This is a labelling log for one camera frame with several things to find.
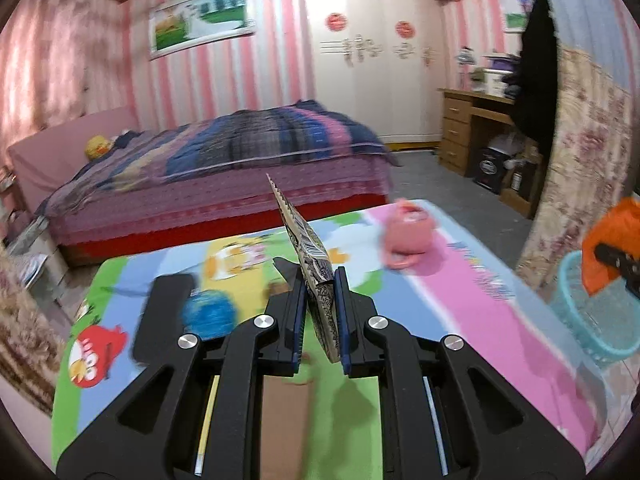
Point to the crumpled blue plastic wrap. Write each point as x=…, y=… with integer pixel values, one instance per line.
x=207, y=312

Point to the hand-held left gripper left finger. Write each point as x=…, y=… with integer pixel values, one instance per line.
x=299, y=310

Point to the small framed wall picture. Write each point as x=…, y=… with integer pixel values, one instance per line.
x=515, y=12

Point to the black flat pad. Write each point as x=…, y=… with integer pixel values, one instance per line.
x=165, y=310

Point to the wooden desk with drawers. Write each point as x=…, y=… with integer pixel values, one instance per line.
x=457, y=130

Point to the cushioned stool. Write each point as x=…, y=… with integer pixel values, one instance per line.
x=32, y=265

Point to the orange plastic bag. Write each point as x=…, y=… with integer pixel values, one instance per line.
x=610, y=225

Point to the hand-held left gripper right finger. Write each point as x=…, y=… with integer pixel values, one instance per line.
x=341, y=320

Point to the black hanging coat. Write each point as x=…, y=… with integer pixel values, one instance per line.
x=537, y=70

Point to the white storage box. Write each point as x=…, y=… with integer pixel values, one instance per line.
x=497, y=81

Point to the cream wardrobe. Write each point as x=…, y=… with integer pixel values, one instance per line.
x=370, y=85

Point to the red round paper decoration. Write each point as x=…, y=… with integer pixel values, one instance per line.
x=405, y=29
x=336, y=22

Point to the pink cartoon cup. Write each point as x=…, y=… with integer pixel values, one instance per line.
x=407, y=232

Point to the brown cardboard box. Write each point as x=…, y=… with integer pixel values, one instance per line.
x=285, y=425

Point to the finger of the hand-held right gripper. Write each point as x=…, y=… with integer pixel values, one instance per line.
x=620, y=260

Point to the floral fabric screen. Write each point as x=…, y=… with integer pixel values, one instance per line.
x=590, y=135
x=25, y=335

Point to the pink window curtain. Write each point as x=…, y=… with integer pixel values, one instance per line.
x=55, y=60

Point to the bed with pink headboard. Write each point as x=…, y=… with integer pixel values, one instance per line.
x=200, y=200

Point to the large framed wall picture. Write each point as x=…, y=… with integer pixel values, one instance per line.
x=200, y=20

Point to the teal plastic basket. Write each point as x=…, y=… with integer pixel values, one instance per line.
x=575, y=310

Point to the desk lamp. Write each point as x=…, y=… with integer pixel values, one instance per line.
x=466, y=56

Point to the grey barcode snack wrapper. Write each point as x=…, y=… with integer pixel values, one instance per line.
x=315, y=270

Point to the yellow duck plush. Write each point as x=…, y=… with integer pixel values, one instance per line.
x=97, y=147

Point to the purple patchwork quilt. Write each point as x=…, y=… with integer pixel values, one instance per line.
x=250, y=145

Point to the black bag under desk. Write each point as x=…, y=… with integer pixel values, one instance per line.
x=490, y=170

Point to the cartoon bird printed tablecloth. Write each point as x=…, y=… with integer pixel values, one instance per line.
x=475, y=285

